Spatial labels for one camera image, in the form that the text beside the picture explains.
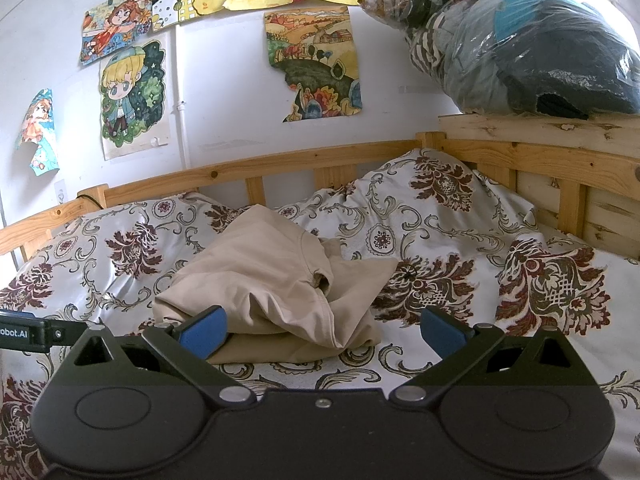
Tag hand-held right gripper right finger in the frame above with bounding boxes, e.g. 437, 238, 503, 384
389, 306, 583, 408

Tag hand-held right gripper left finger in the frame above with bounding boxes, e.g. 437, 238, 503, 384
71, 305, 258, 408

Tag beige zip jacket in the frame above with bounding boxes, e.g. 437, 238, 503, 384
152, 204, 401, 366

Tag clear plastic bag of clothes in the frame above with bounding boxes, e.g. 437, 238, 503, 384
359, 0, 640, 122

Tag floral patterned blanket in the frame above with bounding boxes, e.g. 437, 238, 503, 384
0, 147, 640, 480

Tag small torn cartoon girl poster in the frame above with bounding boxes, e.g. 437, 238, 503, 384
14, 88, 61, 177

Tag rough wooden plank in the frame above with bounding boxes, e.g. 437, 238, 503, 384
438, 111, 640, 153

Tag blond cartoon boy poster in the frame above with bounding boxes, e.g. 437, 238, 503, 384
98, 34, 173, 162

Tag landscape painting poster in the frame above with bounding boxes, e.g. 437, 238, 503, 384
264, 6, 363, 123

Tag red dress cartoon girl poster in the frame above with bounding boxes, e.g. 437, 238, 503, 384
79, 0, 155, 67

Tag black cable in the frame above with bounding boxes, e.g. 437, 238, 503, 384
76, 186, 110, 209

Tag wooden bed frame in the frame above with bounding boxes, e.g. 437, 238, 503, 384
0, 131, 640, 266

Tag white wall pipe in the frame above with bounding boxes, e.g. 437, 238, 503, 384
172, 25, 192, 170

